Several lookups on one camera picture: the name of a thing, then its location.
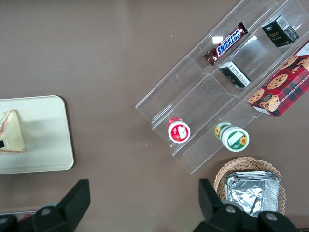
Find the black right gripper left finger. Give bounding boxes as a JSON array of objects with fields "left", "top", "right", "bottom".
[{"left": 32, "top": 179, "right": 91, "bottom": 232}]

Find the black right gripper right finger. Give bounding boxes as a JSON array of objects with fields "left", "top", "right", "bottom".
[{"left": 193, "top": 178, "right": 263, "bottom": 232}]

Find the triangular sandwich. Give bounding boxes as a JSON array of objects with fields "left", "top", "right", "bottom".
[{"left": 0, "top": 109, "right": 27, "bottom": 154}]

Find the beige plastic tray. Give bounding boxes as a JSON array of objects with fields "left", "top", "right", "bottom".
[{"left": 0, "top": 95, "right": 75, "bottom": 175}]

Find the light tan wicker basket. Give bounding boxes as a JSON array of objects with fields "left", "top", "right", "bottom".
[{"left": 213, "top": 157, "right": 286, "bottom": 216}]

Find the stack of foil containers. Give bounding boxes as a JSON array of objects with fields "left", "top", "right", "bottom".
[{"left": 225, "top": 170, "right": 281, "bottom": 218}]

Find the green lid yogurt cup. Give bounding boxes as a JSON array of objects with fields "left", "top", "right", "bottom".
[{"left": 214, "top": 121, "right": 250, "bottom": 153}]

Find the red lid yogurt cup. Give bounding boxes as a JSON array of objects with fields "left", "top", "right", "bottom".
[{"left": 167, "top": 116, "right": 192, "bottom": 144}]

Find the clear acrylic stepped stand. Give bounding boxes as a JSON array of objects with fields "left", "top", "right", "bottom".
[{"left": 135, "top": 0, "right": 309, "bottom": 175}]

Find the small black carton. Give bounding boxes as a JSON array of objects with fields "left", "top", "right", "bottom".
[
  {"left": 218, "top": 61, "right": 251, "bottom": 89},
  {"left": 261, "top": 15, "right": 300, "bottom": 48}
]

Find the red chocolate chip cookie box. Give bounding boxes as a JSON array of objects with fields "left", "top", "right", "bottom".
[{"left": 248, "top": 40, "right": 309, "bottom": 118}]

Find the Snickers chocolate bar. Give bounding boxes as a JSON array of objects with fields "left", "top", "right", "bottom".
[{"left": 203, "top": 22, "right": 249, "bottom": 67}]

